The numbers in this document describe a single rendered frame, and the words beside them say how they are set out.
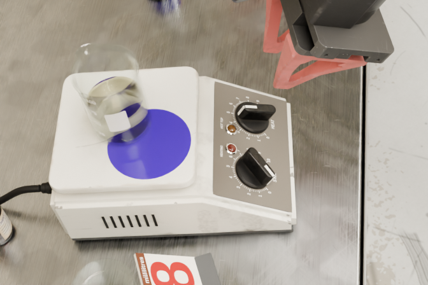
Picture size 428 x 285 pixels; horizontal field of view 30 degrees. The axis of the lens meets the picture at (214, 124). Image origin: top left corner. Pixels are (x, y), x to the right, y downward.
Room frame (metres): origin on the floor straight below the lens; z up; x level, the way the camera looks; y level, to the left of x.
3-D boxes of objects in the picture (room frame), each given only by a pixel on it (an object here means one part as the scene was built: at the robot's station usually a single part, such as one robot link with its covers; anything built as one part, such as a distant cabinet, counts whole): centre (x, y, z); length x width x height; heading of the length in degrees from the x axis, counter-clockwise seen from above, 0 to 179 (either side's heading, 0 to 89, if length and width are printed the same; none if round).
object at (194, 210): (0.40, 0.05, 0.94); 0.22 x 0.13 x 0.08; 80
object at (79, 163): (0.40, 0.07, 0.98); 0.12 x 0.12 x 0.01; 80
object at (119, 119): (0.41, 0.08, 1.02); 0.06 x 0.05 x 0.08; 30
